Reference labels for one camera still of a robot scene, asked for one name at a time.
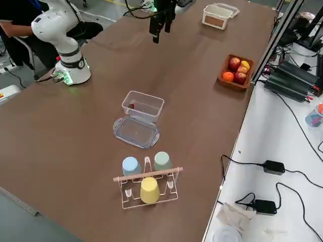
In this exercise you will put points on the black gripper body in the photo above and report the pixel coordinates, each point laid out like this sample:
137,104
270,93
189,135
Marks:
164,8

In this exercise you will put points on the red strawberry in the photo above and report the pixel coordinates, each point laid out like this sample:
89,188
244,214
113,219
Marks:
131,105

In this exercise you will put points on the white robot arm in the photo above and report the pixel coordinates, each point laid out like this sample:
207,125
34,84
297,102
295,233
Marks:
50,27
151,7

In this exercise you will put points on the white plastic box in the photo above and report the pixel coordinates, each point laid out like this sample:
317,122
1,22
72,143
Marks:
214,17

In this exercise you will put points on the clear plastic box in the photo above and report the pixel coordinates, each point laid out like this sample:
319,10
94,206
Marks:
151,111

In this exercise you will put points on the red yellow apple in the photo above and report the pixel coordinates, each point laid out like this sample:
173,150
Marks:
243,68

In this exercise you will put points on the white control box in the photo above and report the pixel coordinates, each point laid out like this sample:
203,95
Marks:
7,94

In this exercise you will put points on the clear plastic lid with latches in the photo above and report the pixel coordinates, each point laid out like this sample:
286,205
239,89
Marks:
233,8

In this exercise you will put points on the orange fruit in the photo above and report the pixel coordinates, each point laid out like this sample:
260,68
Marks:
227,76

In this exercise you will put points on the yellow lemon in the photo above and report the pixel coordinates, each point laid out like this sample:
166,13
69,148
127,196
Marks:
246,64

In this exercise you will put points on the brown woven basket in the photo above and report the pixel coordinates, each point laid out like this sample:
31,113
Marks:
233,84

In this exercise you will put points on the clear lid with blue seal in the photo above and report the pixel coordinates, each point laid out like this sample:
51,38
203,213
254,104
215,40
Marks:
136,132

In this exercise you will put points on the green cup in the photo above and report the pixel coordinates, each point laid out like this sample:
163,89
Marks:
162,161

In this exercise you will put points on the black power supply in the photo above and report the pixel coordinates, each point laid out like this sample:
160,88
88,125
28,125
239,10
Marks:
285,88
299,74

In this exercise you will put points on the blue cup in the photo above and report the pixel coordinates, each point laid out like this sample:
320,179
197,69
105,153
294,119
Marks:
131,166

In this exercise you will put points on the person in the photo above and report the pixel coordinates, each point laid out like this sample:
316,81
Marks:
15,25

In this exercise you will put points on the black stand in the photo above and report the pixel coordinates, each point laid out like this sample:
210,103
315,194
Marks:
311,27

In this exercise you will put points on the white power strip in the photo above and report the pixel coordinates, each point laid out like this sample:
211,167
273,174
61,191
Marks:
5,69

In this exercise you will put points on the yellow cup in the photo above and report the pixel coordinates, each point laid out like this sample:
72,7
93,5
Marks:
149,190

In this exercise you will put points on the clear tub with pens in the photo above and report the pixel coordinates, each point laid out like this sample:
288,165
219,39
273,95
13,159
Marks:
314,119

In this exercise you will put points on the black power adapter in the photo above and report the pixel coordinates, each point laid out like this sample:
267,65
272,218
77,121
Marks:
274,167
265,207

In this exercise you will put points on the clear plastic bag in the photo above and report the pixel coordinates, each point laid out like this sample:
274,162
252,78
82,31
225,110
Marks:
234,215

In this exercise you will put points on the clear round container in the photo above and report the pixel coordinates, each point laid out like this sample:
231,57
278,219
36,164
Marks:
227,234

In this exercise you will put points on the aluminium frame post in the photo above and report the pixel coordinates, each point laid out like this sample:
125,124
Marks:
275,43

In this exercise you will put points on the white frame chair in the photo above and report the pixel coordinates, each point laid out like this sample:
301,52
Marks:
31,54

